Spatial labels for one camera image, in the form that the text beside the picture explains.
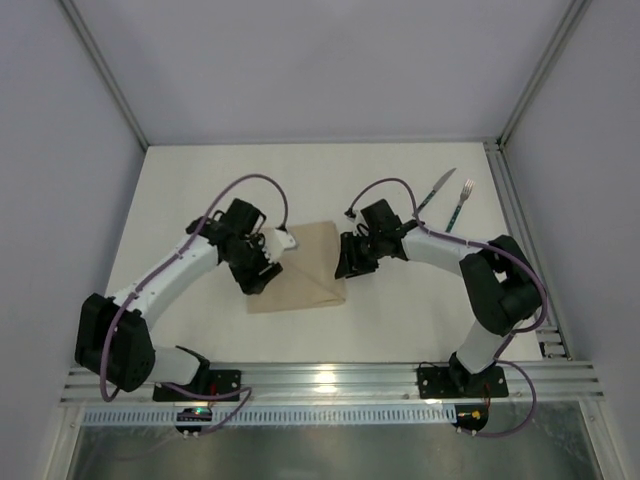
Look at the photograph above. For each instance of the right aluminium frame post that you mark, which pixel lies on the right aluminium frame post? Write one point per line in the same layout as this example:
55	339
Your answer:
550	56

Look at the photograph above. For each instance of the knife with green handle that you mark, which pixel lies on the knife with green handle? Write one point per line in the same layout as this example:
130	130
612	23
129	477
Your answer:
435	189

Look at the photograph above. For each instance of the beige cloth napkin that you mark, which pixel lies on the beige cloth napkin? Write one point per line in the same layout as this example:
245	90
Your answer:
307	279

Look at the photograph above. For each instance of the right aluminium side rail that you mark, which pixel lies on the right aluminium side rail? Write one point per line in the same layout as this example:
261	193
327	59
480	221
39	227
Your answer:
549	333

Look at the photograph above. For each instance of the left aluminium frame post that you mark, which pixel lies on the left aluminium frame post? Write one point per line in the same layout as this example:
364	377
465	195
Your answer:
91	47

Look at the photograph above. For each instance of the front aluminium rail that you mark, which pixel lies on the front aluminium rail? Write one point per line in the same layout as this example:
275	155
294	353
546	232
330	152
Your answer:
344	383

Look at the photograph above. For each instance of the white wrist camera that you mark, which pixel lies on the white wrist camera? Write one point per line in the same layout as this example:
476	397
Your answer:
352	215
276	243

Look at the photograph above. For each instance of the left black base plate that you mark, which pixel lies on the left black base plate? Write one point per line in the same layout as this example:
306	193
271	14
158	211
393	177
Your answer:
223	384

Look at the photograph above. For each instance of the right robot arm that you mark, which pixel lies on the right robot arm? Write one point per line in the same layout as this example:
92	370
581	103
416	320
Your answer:
500	290

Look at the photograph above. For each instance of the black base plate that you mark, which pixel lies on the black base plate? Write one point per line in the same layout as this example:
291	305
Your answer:
444	382
223	384

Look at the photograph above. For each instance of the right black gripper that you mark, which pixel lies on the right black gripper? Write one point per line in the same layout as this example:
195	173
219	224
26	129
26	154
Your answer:
355	256

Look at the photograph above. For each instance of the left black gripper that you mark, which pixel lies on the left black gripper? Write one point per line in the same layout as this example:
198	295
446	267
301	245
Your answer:
257	273

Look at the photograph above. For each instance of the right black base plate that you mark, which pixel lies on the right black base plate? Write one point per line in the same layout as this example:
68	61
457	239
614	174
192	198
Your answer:
444	382

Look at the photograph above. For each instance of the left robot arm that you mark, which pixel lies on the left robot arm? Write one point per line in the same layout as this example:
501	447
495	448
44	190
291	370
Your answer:
114	335

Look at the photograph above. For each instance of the right controller board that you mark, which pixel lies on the right controller board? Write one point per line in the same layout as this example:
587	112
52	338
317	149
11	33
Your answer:
470	419

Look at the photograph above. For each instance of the fork with green handle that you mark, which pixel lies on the fork with green handle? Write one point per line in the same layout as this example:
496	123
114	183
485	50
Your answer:
463	197

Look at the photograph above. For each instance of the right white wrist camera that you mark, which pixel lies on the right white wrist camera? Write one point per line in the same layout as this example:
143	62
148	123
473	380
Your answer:
352	215

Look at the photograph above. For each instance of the aluminium frame post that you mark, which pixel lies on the aluminium frame post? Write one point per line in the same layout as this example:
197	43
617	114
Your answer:
550	56
91	47

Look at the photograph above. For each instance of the slotted cable duct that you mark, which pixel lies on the slotted cable duct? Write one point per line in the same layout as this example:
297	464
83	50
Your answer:
271	415

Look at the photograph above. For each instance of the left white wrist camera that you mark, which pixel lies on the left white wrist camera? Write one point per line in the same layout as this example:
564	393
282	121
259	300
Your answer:
276	243

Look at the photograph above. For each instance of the left controller board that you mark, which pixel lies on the left controller board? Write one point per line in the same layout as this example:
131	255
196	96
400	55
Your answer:
192	421

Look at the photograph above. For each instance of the controller board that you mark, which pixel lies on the controller board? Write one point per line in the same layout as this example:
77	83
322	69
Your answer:
470	419
192	421

